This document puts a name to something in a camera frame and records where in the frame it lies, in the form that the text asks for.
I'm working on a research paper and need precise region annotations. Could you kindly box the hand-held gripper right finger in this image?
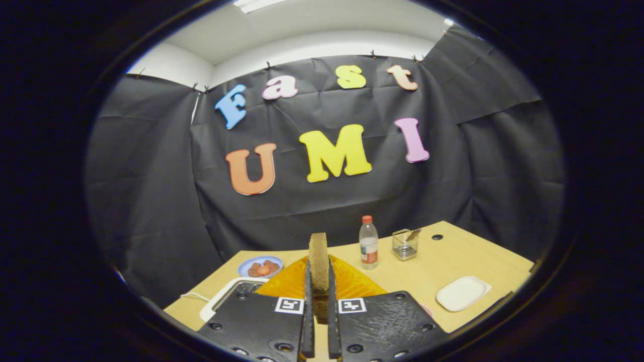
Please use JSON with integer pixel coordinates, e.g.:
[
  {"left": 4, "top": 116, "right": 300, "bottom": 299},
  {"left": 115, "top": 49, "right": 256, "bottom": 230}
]
[{"left": 327, "top": 255, "right": 451, "bottom": 362}]

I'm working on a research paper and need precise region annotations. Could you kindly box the pile of red food slices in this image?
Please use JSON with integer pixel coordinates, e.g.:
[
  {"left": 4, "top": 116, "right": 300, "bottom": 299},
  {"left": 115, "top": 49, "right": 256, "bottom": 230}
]
[{"left": 248, "top": 260, "right": 280, "bottom": 277}]

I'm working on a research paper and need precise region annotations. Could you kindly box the brown bread slice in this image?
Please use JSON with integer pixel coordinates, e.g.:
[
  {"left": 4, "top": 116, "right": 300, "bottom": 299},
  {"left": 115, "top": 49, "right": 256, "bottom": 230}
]
[{"left": 308, "top": 232, "right": 330, "bottom": 325}]

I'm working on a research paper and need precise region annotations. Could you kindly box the white rectangular plate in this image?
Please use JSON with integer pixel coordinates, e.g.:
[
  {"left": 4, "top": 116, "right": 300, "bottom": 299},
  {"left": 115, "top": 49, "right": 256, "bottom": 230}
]
[{"left": 436, "top": 276, "right": 492, "bottom": 312}]

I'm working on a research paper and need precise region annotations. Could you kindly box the ceiling light panel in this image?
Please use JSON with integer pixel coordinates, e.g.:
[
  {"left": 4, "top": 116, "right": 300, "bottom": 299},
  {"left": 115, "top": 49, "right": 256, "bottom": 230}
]
[{"left": 232, "top": 0, "right": 290, "bottom": 14}]

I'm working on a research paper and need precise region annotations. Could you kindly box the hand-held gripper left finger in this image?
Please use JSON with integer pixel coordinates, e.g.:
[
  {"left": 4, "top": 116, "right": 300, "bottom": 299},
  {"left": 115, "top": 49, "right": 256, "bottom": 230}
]
[{"left": 197, "top": 255, "right": 316, "bottom": 362}]

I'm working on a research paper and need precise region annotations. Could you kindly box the blue plate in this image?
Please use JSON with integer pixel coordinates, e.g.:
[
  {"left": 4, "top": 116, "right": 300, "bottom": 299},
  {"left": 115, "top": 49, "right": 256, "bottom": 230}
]
[{"left": 237, "top": 255, "right": 284, "bottom": 279}]

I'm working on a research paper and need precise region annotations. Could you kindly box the wire mesh utensil holder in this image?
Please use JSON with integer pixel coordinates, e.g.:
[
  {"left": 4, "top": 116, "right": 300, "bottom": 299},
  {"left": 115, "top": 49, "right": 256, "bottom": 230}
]
[{"left": 392, "top": 229, "right": 420, "bottom": 261}]

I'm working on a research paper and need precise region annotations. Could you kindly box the white toaster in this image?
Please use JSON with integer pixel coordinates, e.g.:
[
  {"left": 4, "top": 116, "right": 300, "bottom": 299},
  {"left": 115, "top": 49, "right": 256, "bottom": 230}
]
[{"left": 200, "top": 277, "right": 270, "bottom": 323}]

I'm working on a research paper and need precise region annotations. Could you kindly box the clear water bottle red cap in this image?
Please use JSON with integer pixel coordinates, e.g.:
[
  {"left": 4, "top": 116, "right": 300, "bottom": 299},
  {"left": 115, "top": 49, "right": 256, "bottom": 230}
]
[{"left": 359, "top": 215, "right": 379, "bottom": 270}]

